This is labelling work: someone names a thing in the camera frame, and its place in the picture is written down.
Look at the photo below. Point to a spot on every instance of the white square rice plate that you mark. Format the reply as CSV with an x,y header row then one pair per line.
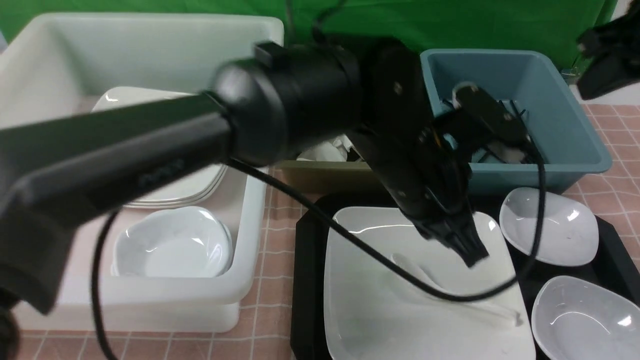
x,y
370,313

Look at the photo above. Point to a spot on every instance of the olive green plastic bin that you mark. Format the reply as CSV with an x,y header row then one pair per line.
x,y
320,172

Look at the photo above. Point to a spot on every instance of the large white plastic tub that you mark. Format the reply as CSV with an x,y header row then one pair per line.
x,y
59,65

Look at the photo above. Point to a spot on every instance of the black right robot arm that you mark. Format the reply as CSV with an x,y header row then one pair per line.
x,y
614,51

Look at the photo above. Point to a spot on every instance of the white bowl in tub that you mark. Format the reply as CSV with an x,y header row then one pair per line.
x,y
187,242

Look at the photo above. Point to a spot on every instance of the white small dish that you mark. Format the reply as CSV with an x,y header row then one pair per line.
x,y
573,319
570,233

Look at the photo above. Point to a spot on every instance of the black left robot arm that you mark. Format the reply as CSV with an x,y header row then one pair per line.
x,y
59,174

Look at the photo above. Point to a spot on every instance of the bottom stacked white plate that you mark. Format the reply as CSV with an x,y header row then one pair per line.
x,y
190,204

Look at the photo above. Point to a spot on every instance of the black plastic tray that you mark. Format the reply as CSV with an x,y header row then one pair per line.
x,y
310,280

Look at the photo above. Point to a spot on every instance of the top stacked white square plate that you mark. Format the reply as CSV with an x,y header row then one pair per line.
x,y
188,191

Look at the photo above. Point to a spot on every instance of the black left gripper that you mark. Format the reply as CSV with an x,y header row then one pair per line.
x,y
428,186

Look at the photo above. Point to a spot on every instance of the pink checkered tablecloth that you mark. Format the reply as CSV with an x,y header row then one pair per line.
x,y
263,329

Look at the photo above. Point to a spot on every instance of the green backdrop cloth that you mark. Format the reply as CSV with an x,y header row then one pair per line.
x,y
550,27

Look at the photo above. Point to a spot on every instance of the blue plastic bin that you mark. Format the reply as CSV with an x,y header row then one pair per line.
x,y
560,129

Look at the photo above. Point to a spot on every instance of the white ceramic soup spoon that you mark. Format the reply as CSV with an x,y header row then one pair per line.
x,y
425,280

